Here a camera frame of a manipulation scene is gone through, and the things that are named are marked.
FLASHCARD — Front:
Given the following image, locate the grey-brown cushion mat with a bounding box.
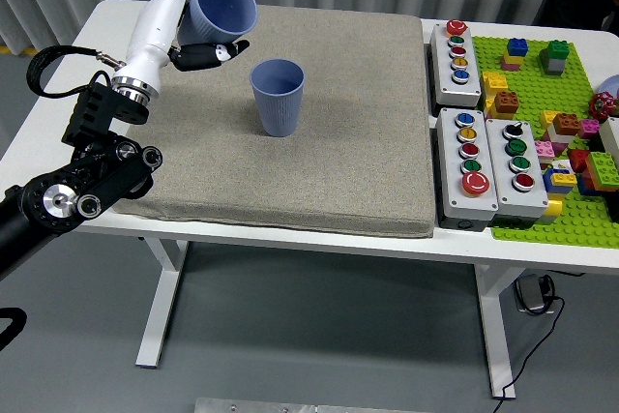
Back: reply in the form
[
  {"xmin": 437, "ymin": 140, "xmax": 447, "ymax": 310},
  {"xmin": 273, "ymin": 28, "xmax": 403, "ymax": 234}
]
[{"xmin": 113, "ymin": 0, "xmax": 436, "ymax": 240}]

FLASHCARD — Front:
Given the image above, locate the green grey brick stack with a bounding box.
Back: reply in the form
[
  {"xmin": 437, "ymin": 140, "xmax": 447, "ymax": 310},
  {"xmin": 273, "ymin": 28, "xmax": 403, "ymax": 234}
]
[{"xmin": 539, "ymin": 39, "xmax": 572, "ymax": 76}]

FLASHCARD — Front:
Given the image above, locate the white box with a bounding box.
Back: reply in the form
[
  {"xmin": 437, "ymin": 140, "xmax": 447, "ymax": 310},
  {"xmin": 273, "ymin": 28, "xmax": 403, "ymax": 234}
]
[{"xmin": 598, "ymin": 116, "xmax": 619, "ymax": 168}]

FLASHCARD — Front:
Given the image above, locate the red toy brick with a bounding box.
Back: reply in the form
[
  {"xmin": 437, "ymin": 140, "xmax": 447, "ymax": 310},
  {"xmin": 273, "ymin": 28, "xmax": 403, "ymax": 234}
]
[{"xmin": 566, "ymin": 148, "xmax": 592, "ymax": 174}]

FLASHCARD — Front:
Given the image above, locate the orange white yellow brick stack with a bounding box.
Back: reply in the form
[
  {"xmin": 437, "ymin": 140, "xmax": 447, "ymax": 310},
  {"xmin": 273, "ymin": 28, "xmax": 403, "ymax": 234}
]
[{"xmin": 539, "ymin": 109, "xmax": 583, "ymax": 145}]

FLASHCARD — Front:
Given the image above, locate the large green toy brick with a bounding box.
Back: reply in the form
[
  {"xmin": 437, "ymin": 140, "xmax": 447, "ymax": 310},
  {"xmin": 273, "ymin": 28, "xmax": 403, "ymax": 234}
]
[{"xmin": 583, "ymin": 151, "xmax": 619, "ymax": 192}]

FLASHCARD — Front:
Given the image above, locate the white table leg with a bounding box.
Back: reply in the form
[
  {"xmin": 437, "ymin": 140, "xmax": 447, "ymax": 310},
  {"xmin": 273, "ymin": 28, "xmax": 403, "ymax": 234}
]
[
  {"xmin": 134, "ymin": 237, "xmax": 190, "ymax": 369},
  {"xmin": 472, "ymin": 263, "xmax": 525, "ymax": 400}
]

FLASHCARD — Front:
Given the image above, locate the orange toy brick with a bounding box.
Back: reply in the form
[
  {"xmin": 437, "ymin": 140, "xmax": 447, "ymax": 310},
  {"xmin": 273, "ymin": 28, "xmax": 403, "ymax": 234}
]
[{"xmin": 492, "ymin": 90, "xmax": 521, "ymax": 119}]

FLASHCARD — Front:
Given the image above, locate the blue yellow pink brick stack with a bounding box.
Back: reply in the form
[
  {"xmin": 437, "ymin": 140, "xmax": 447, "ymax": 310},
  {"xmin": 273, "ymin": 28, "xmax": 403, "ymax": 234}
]
[{"xmin": 499, "ymin": 37, "xmax": 529, "ymax": 72}]

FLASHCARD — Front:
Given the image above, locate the black power cable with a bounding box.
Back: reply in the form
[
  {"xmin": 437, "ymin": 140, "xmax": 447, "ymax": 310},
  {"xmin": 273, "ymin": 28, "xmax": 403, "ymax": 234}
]
[{"xmin": 497, "ymin": 294, "xmax": 566, "ymax": 401}]

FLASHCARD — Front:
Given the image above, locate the blue ribbed plastic cup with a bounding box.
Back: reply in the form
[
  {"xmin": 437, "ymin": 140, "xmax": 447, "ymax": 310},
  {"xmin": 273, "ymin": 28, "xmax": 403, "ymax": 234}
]
[
  {"xmin": 249, "ymin": 58, "xmax": 306, "ymax": 138},
  {"xmin": 177, "ymin": 0, "xmax": 258, "ymax": 46}
]

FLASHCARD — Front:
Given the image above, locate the yellow grey brick stack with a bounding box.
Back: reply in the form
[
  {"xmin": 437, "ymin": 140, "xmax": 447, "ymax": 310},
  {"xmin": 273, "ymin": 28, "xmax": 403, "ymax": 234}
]
[{"xmin": 533, "ymin": 195, "xmax": 564, "ymax": 226}]

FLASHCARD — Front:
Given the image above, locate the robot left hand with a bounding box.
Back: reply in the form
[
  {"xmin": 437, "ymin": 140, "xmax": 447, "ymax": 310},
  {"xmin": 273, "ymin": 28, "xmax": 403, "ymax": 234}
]
[{"xmin": 115, "ymin": 0, "xmax": 251, "ymax": 84}]

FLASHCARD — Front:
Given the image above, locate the yellow black floor tape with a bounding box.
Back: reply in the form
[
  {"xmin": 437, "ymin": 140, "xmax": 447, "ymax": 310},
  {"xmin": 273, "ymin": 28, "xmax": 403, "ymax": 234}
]
[{"xmin": 0, "ymin": 44, "xmax": 64, "ymax": 60}]

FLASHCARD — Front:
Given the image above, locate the green studded baseplate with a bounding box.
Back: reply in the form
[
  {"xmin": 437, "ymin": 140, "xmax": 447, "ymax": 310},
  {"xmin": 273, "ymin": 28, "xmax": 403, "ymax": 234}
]
[{"xmin": 471, "ymin": 34, "xmax": 619, "ymax": 251}]

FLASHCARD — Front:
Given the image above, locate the grey four-button control box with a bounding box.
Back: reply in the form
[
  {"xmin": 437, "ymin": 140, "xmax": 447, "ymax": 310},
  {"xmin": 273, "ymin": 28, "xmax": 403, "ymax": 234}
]
[{"xmin": 484, "ymin": 117, "xmax": 550, "ymax": 228}]

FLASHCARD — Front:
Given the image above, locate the grey power adapter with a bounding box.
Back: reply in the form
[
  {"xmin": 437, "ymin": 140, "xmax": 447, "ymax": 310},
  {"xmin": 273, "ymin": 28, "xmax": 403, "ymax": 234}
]
[{"xmin": 513, "ymin": 274, "xmax": 555, "ymax": 315}]

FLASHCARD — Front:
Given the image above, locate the small pink toy brick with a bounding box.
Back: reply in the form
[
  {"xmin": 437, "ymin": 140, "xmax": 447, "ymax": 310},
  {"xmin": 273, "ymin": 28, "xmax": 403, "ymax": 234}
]
[{"xmin": 577, "ymin": 118, "xmax": 602, "ymax": 140}]

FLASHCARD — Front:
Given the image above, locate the grey five-button control box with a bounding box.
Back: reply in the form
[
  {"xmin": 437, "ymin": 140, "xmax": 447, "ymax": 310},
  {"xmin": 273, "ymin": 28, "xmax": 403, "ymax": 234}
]
[
  {"xmin": 434, "ymin": 106, "xmax": 500, "ymax": 232},
  {"xmin": 428, "ymin": 19, "xmax": 484, "ymax": 107}
]

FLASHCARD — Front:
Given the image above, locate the pale purple bowl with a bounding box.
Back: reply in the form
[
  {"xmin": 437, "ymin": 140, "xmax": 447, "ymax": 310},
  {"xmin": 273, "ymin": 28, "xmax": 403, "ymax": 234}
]
[{"xmin": 595, "ymin": 74, "xmax": 619, "ymax": 104}]

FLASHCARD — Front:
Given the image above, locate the red valve wheel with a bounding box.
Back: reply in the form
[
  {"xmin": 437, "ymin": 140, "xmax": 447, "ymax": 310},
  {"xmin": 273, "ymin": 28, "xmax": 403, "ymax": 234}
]
[{"xmin": 587, "ymin": 91, "xmax": 616, "ymax": 121}]

